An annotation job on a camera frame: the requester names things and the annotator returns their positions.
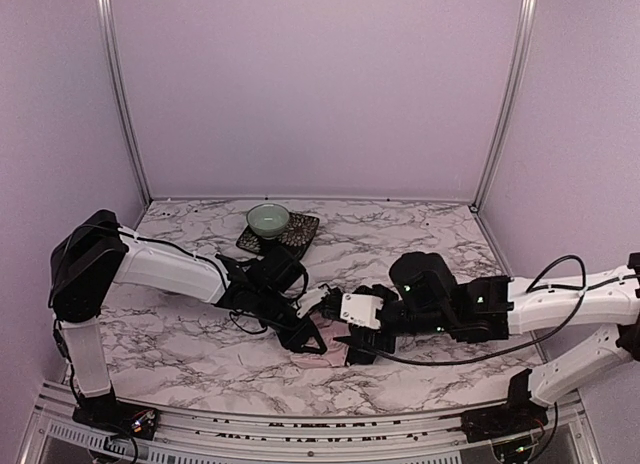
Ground pink and black umbrella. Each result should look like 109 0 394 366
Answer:
291 314 350 369

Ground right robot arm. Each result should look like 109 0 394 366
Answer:
338 252 639 443

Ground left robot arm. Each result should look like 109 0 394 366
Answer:
48 210 327 441

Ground black floral square plate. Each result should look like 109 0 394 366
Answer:
235 212 320 260

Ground celadon green ceramic bowl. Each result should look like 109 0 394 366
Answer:
246 203 290 239

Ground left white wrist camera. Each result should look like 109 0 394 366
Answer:
295 284 331 319

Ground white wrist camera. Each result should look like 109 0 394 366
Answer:
318 284 398 330
295 284 331 319

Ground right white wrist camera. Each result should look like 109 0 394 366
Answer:
318 284 398 330

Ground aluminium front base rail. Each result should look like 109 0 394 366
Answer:
16 381 602 463

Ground left aluminium frame post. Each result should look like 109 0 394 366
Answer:
96 0 152 208

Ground aluminium frame post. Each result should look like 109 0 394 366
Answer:
96 0 152 208
471 0 538 214

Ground right aluminium frame post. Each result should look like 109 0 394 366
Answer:
471 0 538 214

